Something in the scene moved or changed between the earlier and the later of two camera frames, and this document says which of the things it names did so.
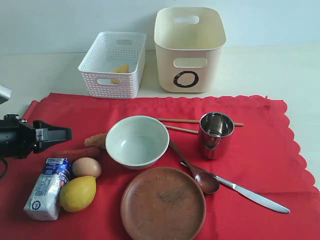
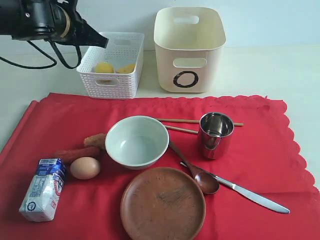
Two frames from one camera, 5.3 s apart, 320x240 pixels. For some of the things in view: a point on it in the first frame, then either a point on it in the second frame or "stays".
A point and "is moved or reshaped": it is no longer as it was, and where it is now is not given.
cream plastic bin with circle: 189,42 stays
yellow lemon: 77,193 to 104,67
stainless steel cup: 216,129 stays
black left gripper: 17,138 to 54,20
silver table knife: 257,198 stays
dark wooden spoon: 206,182 stays
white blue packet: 43,200 is moved or reshaped
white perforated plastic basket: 113,66 stays
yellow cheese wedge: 123,68 is moved or reshaped
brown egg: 86,166 stays
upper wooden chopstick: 235,124 stays
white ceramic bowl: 137,142 stays
